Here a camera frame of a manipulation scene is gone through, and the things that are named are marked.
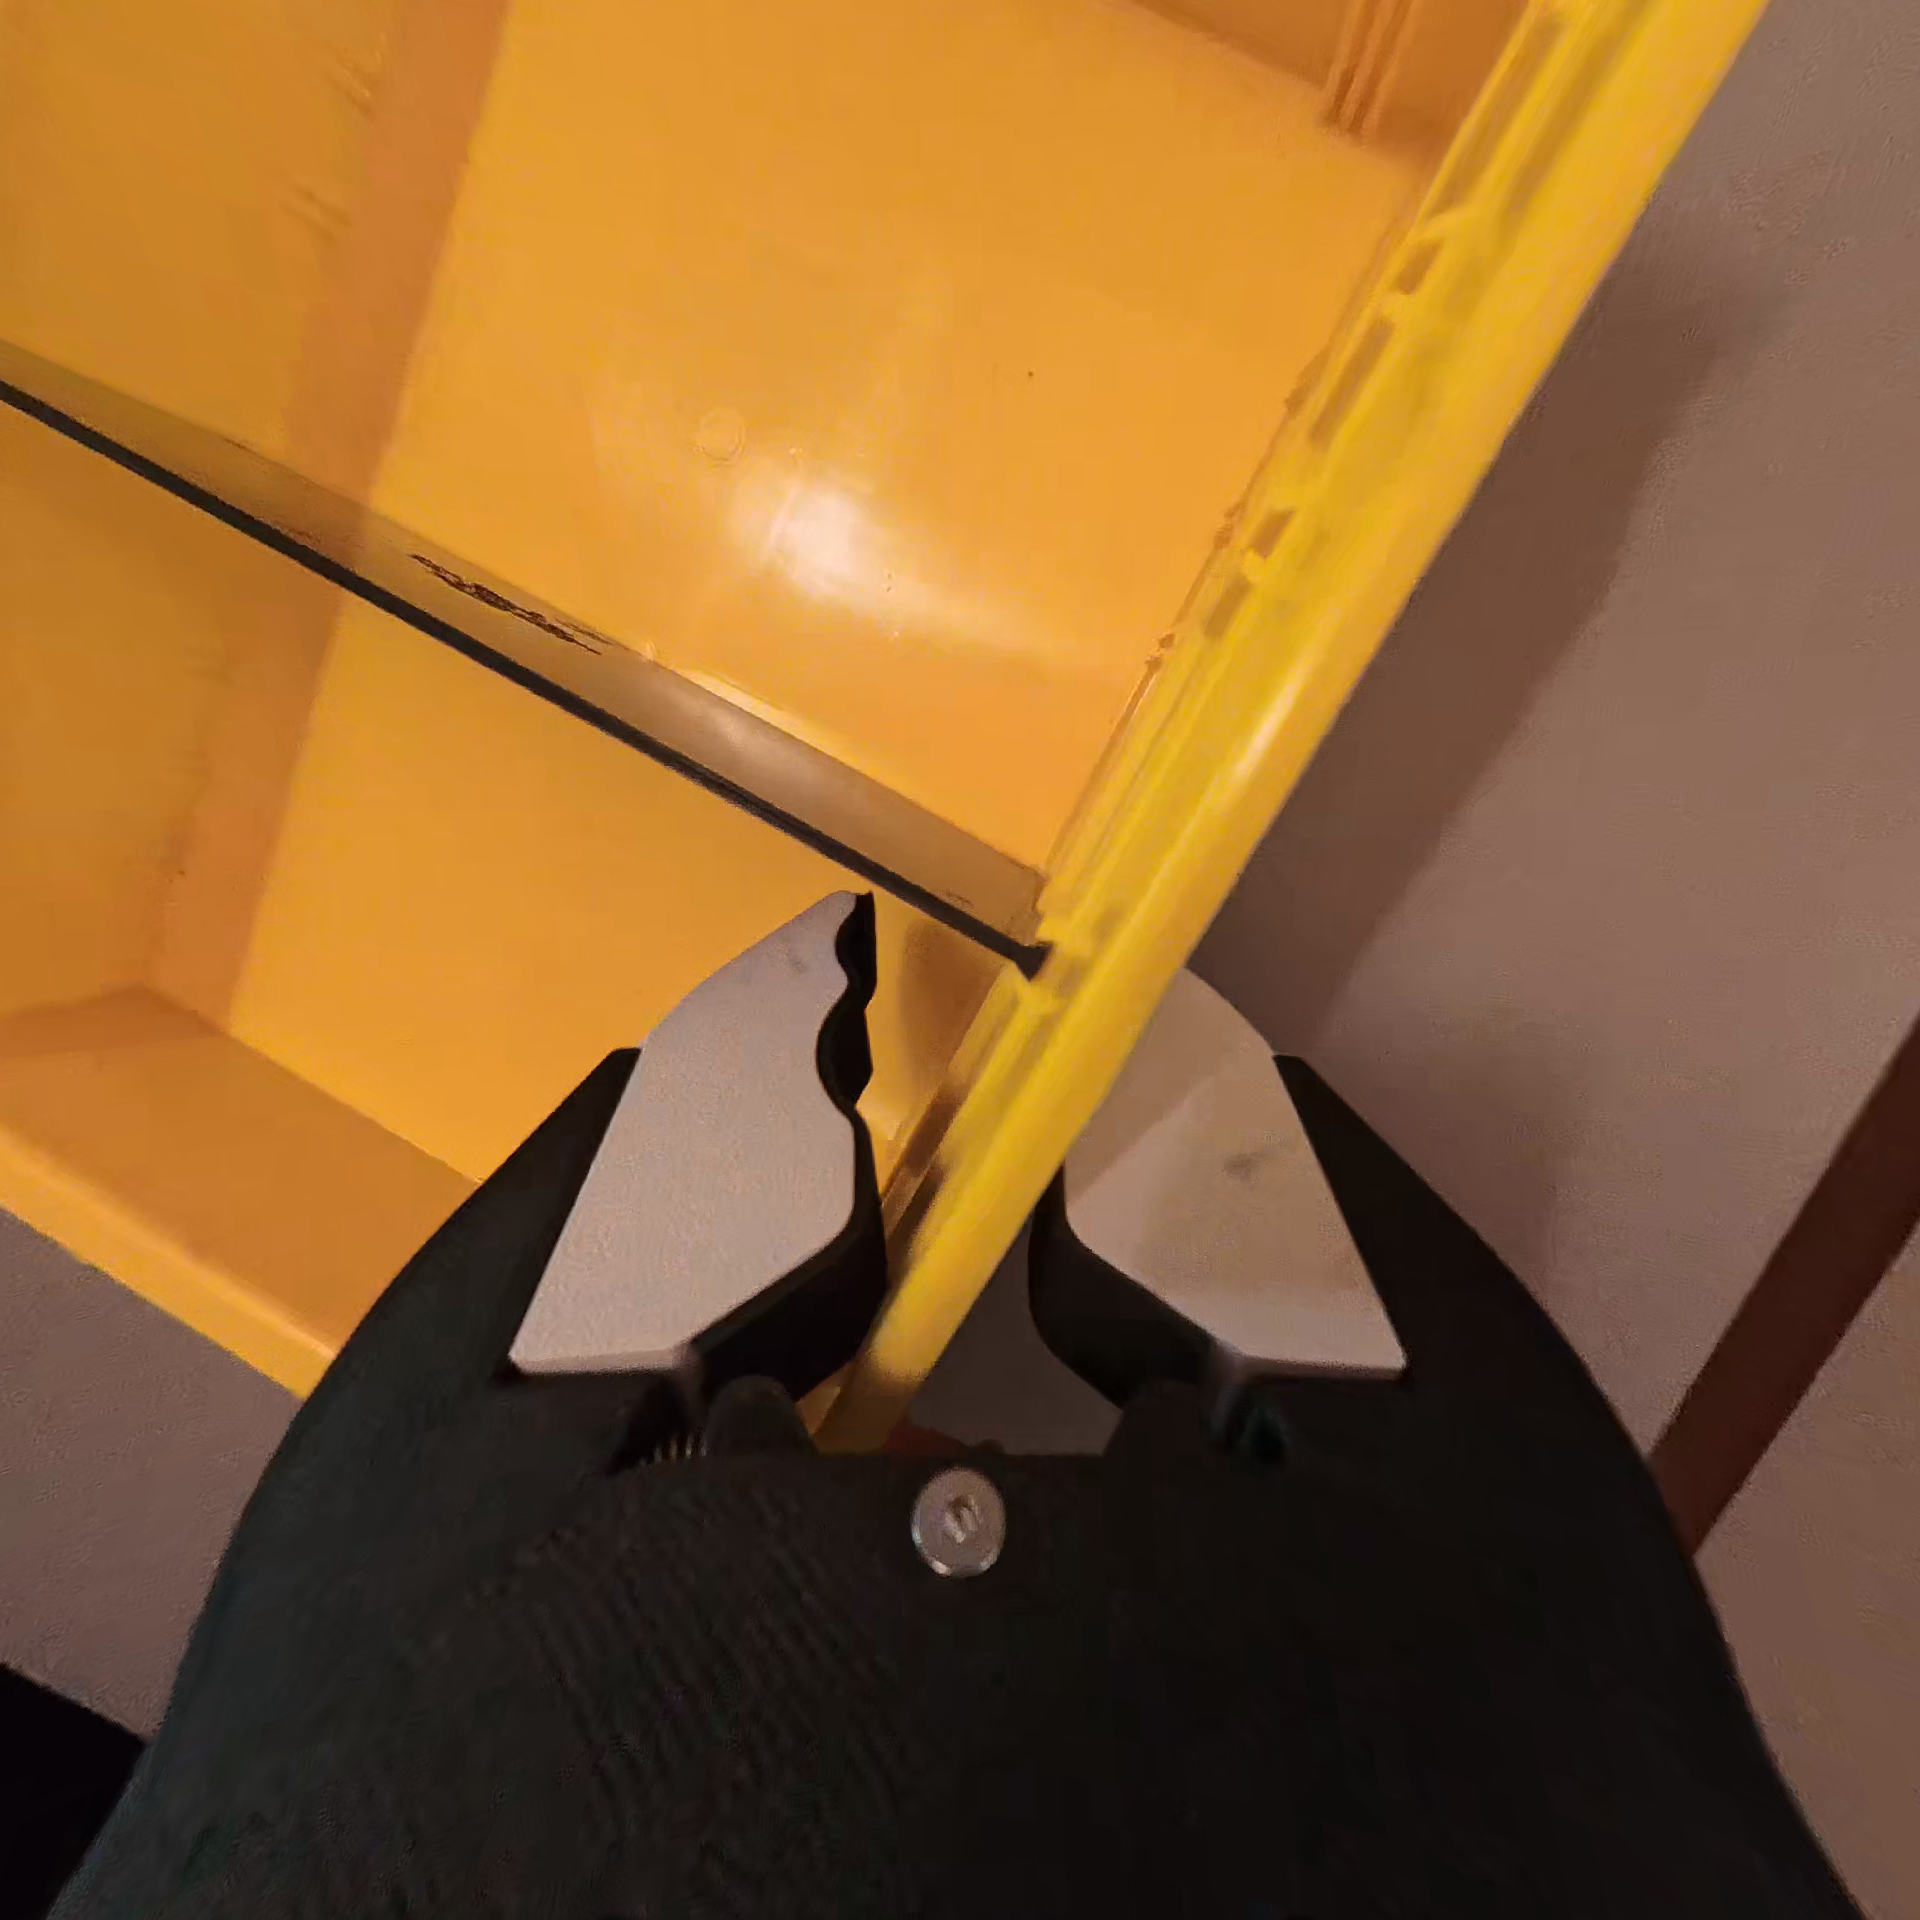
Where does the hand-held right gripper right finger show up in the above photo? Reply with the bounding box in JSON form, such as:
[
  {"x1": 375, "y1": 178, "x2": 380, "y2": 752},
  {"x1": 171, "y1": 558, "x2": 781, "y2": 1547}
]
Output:
[{"x1": 1029, "y1": 969, "x2": 1412, "y2": 1430}]

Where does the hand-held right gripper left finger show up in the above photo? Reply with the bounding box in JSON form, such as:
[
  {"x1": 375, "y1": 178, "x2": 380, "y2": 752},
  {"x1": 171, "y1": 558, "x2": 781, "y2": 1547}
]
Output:
[{"x1": 511, "y1": 891, "x2": 892, "y2": 1421}]

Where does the yellow plastic bin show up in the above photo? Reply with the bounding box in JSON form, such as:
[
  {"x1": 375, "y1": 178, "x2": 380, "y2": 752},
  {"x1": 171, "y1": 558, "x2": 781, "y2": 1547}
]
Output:
[{"x1": 0, "y1": 0, "x2": 1777, "y2": 1452}]

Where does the dark bin divider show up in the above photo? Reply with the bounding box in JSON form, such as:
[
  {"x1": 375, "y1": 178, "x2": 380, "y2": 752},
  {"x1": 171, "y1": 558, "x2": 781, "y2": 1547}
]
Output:
[{"x1": 0, "y1": 337, "x2": 1056, "y2": 981}]

